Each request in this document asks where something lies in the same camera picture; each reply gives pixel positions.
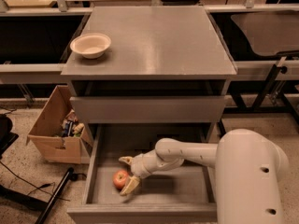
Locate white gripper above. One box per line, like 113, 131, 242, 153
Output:
119, 154, 156, 196

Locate red apple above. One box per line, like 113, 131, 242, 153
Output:
112, 170, 129, 189

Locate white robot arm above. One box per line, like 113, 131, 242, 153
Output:
119, 129, 289, 224

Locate open grey middle drawer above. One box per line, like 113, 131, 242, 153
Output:
67, 124, 217, 224

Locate grey top drawer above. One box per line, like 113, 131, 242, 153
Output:
70, 96, 225, 123

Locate items in cardboard box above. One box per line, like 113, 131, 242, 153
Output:
61, 110, 84, 137

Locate brown cardboard box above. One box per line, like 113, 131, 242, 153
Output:
28, 85, 93, 164

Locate black stand leg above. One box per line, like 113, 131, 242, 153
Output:
35, 168, 74, 224

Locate white paper bowl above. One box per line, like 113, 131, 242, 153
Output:
70, 33, 111, 59

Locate black floor cable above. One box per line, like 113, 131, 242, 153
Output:
0, 161, 71, 202

